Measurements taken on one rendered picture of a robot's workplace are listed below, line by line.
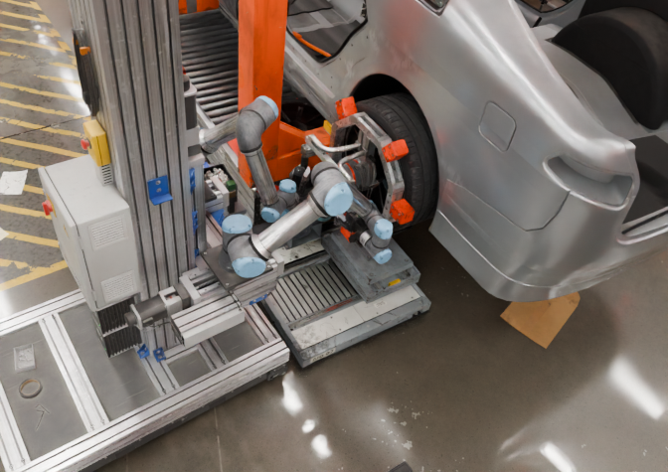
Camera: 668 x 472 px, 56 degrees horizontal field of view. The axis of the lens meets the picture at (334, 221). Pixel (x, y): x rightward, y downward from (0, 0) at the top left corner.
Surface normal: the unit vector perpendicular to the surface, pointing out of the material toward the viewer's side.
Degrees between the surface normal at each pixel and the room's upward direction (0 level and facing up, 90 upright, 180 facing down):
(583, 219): 89
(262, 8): 90
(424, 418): 0
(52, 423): 0
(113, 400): 0
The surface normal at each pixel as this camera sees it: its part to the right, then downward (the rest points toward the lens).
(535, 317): 0.14, -0.70
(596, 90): 0.29, -0.42
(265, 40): 0.51, 0.64
